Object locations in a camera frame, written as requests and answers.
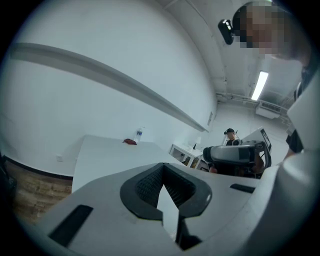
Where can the black head-mounted camera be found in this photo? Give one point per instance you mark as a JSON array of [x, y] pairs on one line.
[[226, 31]]

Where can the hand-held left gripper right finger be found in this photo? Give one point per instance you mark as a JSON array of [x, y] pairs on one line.
[[225, 200]]

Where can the person's head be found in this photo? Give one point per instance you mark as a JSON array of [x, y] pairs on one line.
[[267, 27]]

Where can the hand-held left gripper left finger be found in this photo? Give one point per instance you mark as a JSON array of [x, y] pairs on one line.
[[107, 200]]

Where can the red cloth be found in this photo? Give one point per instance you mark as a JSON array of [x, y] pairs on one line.
[[130, 141]]

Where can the white wall outlet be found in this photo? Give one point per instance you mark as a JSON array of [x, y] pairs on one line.
[[59, 158]]

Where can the white air conditioner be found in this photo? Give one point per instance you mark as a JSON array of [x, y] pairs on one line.
[[268, 110]]

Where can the clear plastic water bottle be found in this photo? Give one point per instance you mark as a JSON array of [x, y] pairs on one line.
[[139, 135]]

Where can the long ceiling light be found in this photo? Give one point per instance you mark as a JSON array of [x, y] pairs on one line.
[[260, 85]]

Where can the white side table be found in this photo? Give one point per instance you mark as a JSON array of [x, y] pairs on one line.
[[186, 152]]

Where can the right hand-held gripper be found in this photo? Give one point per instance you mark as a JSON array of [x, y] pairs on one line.
[[230, 152]]

